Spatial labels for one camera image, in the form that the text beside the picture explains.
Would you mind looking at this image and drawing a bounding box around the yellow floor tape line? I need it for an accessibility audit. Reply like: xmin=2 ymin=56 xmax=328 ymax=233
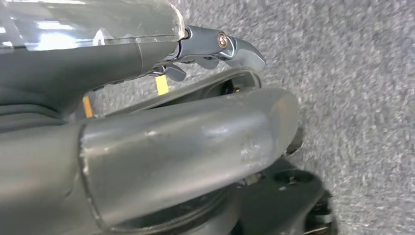
xmin=82 ymin=74 xmax=170 ymax=118

